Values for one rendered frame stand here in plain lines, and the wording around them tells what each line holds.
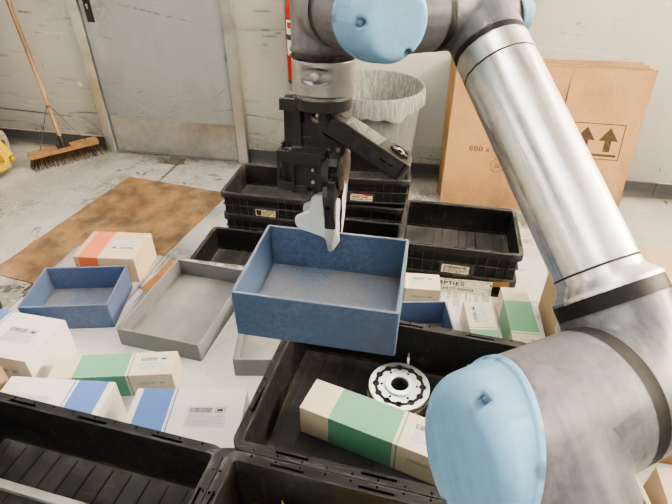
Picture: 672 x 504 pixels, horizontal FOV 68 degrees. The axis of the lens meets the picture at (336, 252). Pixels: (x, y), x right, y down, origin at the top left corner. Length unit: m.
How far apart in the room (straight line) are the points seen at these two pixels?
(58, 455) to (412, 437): 0.54
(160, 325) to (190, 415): 0.36
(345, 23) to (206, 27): 2.95
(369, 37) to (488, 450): 0.34
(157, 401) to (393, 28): 0.74
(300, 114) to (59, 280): 0.96
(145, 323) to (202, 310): 0.13
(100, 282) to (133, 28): 2.46
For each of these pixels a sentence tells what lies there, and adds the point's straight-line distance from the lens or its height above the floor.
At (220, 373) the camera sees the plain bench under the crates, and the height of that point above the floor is 0.70.
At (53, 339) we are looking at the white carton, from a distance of 1.20.
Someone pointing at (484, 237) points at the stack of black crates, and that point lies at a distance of 1.94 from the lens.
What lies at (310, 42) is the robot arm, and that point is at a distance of 0.59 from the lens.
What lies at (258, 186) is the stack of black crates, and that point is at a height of 0.38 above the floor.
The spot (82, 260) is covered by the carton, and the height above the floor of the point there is 0.76.
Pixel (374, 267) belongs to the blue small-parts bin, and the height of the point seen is 1.09.
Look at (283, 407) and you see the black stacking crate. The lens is 0.88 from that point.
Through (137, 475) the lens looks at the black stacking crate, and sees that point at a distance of 0.86.
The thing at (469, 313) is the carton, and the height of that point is 0.76.
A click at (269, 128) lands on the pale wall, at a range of 3.50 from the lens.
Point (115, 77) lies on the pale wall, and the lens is 3.84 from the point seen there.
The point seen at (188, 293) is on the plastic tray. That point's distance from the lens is 1.33.
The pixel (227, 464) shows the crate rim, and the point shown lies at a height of 0.93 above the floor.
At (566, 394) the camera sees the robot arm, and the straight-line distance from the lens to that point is 0.39.
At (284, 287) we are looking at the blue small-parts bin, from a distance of 0.71.
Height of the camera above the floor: 1.52
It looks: 35 degrees down
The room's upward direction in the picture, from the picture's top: straight up
